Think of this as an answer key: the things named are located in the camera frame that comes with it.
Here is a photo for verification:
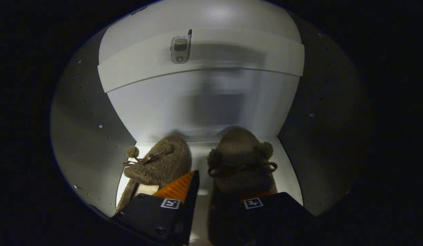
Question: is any brown fuzzy shoe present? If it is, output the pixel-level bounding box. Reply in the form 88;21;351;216
206;127;278;246
115;135;192;214

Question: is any grey shoe cabinet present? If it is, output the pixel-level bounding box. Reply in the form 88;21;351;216
50;0;372;246

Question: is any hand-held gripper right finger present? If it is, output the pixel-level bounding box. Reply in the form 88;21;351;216
240;191;316;246

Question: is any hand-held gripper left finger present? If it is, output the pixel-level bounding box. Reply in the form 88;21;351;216
110;170;200;246

